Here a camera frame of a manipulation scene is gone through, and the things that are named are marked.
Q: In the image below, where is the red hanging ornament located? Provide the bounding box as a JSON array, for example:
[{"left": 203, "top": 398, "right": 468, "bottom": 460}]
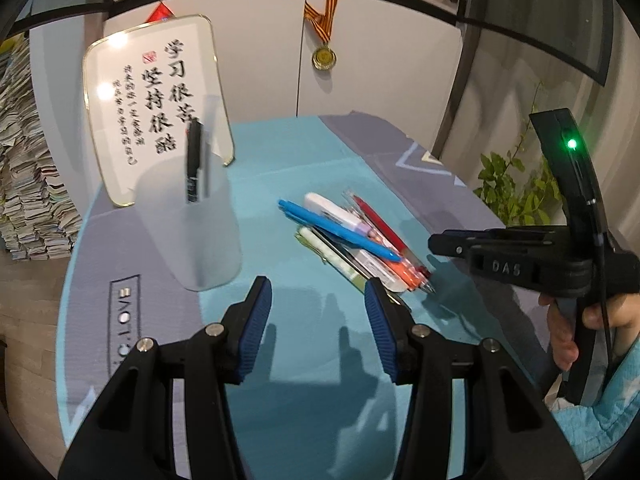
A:
[{"left": 148, "top": 0, "right": 176, "bottom": 25}]

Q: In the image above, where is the white purple eraser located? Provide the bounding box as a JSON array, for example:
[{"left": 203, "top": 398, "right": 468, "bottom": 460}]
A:
[{"left": 304, "top": 192, "right": 373, "bottom": 236}]

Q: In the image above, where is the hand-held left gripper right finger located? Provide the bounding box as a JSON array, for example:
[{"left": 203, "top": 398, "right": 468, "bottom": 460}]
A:
[{"left": 364, "top": 277, "right": 586, "bottom": 480}]

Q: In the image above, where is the translucent plastic pen cup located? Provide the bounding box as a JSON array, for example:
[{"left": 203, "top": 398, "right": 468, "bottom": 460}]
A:
[{"left": 131, "top": 95, "right": 244, "bottom": 292}]

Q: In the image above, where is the orange pen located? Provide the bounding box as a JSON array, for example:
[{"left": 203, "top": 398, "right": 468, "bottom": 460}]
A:
[{"left": 386, "top": 256, "right": 420, "bottom": 290}]

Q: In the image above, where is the person's right hand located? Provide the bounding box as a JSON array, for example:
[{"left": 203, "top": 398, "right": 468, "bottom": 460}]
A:
[{"left": 539, "top": 292, "right": 640, "bottom": 372}]

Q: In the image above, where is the red pen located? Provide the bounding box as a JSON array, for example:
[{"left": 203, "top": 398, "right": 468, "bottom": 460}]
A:
[{"left": 347, "top": 192, "right": 408, "bottom": 256}]

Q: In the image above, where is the light green pen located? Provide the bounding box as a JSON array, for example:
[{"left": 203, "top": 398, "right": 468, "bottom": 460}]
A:
[{"left": 296, "top": 226, "right": 371, "bottom": 293}]

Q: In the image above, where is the blue pen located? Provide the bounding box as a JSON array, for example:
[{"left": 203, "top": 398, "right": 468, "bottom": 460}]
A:
[{"left": 278, "top": 200, "right": 402, "bottom": 262}]

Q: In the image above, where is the stack of papers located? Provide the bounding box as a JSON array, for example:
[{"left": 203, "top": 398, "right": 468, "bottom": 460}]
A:
[{"left": 0, "top": 40, "right": 83, "bottom": 261}]

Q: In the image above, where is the gold-framed calligraphy plaque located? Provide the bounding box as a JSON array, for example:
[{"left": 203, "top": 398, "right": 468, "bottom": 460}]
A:
[{"left": 82, "top": 15, "right": 236, "bottom": 207}]

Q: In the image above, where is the gold medal with striped ribbon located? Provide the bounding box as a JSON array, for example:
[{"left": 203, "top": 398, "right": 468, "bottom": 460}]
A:
[{"left": 304, "top": 0, "right": 340, "bottom": 71}]

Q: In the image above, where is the green leafy plant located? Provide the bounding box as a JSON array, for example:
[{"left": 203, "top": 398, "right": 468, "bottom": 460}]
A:
[{"left": 472, "top": 82, "right": 563, "bottom": 226}]

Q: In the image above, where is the blue and grey tablecloth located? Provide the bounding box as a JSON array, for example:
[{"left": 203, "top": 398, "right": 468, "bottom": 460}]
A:
[{"left": 57, "top": 115, "right": 566, "bottom": 480}]

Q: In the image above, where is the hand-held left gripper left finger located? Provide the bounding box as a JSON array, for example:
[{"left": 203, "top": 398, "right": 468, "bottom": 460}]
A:
[{"left": 59, "top": 276, "right": 273, "bottom": 480}]

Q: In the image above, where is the person's right forearm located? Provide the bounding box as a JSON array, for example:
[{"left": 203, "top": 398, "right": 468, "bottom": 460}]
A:
[{"left": 550, "top": 332, "right": 640, "bottom": 477}]

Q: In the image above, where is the white cabinet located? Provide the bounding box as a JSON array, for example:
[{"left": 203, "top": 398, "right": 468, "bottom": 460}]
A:
[{"left": 30, "top": 0, "right": 466, "bottom": 126}]

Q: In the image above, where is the clear pink pen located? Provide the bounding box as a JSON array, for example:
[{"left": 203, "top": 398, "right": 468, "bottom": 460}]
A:
[{"left": 407, "top": 259, "right": 436, "bottom": 295}]

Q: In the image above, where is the black pen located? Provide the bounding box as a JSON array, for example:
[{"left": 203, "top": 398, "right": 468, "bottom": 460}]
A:
[{"left": 185, "top": 121, "right": 205, "bottom": 204}]

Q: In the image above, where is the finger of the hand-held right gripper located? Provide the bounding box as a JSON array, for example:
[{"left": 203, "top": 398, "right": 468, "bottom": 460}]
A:
[{"left": 428, "top": 226, "right": 571, "bottom": 261}]

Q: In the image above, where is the small white eraser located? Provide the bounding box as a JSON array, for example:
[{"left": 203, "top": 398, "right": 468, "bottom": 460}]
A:
[{"left": 345, "top": 247, "right": 401, "bottom": 291}]

